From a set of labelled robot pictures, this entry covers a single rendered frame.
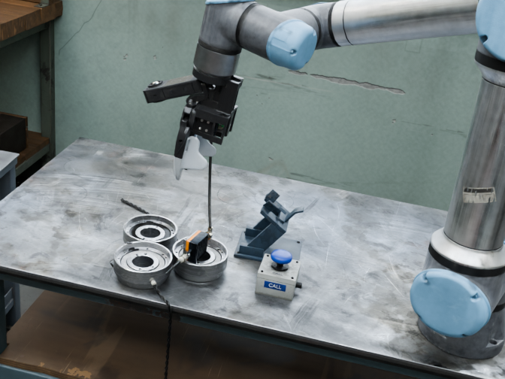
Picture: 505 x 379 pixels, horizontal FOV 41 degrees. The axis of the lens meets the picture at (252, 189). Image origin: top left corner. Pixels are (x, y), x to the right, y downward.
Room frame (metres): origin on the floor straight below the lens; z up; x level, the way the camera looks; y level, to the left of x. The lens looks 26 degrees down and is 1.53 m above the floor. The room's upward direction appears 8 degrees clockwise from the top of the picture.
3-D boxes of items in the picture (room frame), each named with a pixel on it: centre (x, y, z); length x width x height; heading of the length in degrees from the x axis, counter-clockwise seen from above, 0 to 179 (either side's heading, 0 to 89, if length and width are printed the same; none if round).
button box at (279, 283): (1.07, -0.07, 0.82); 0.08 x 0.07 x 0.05; 81
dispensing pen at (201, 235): (1.06, 0.10, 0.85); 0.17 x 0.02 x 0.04; 159
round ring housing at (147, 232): (1.15, 0.19, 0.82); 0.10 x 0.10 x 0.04
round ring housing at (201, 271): (1.09, 0.08, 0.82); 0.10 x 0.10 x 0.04
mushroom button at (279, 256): (1.07, -0.07, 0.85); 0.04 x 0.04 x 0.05
